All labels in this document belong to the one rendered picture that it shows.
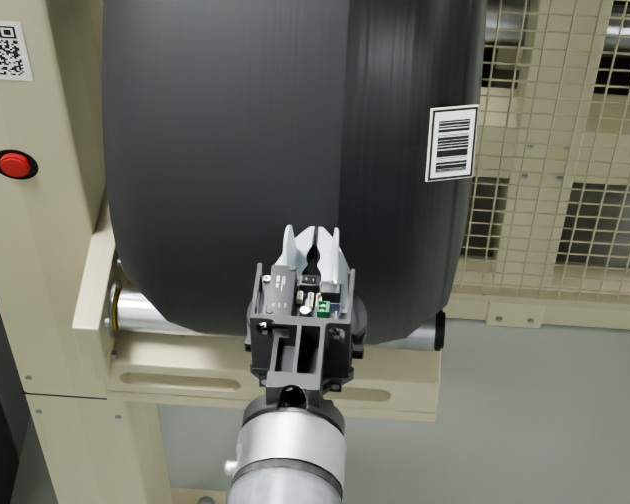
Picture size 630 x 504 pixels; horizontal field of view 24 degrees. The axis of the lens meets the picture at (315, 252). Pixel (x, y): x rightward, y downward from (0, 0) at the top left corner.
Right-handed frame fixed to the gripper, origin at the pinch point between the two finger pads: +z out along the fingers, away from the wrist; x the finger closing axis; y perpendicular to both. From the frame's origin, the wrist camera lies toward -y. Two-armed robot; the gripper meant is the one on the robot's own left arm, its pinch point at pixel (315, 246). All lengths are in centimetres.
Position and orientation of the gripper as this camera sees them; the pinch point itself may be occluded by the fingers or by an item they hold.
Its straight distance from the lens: 115.2
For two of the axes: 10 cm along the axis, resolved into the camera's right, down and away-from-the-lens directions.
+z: 0.8, -7.3, 6.8
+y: 0.1, -6.8, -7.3
